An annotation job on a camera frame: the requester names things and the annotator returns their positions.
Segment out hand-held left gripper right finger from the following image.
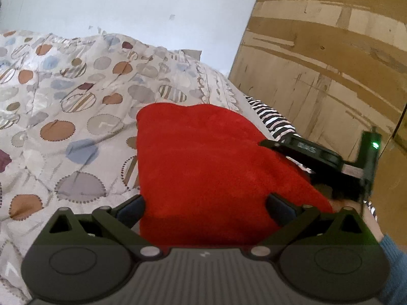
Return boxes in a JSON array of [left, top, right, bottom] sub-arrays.
[[251, 193, 371, 259]]

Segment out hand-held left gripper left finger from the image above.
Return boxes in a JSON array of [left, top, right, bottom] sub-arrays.
[[41, 194, 163, 259]]

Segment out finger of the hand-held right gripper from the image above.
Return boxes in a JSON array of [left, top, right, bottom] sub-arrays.
[[258, 139, 298, 157]]

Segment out red knit sweater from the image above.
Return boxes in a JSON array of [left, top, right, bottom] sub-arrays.
[[135, 102, 334, 248]]

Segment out person's right forearm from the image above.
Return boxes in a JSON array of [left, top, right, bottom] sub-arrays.
[[359, 202, 407, 305]]

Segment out black white striped cloth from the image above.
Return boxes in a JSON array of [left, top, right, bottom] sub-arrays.
[[245, 96, 380, 222]]

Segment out wooden wardrobe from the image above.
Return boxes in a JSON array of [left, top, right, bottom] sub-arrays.
[[228, 0, 407, 205]]

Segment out circle patterned bed blanket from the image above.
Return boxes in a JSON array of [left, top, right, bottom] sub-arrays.
[[0, 30, 280, 305]]

